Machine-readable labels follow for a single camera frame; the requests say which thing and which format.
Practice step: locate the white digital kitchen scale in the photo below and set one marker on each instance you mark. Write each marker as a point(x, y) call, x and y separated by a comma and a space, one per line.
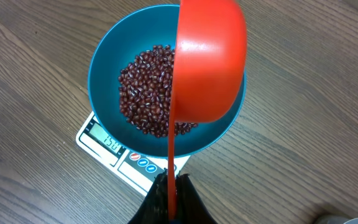
point(137, 170)

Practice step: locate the red beans in bowl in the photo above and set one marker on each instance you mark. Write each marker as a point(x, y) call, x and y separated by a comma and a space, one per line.
point(146, 88)

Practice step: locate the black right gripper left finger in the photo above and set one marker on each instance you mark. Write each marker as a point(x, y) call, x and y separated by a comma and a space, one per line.
point(154, 208)

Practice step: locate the blue metal bowl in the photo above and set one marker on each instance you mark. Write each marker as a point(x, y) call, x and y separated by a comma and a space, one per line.
point(137, 32)

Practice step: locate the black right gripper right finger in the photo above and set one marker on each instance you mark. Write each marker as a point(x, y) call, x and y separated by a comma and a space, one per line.
point(190, 207)

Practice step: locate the red measuring scoop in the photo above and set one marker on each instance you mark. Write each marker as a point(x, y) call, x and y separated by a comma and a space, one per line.
point(210, 57)

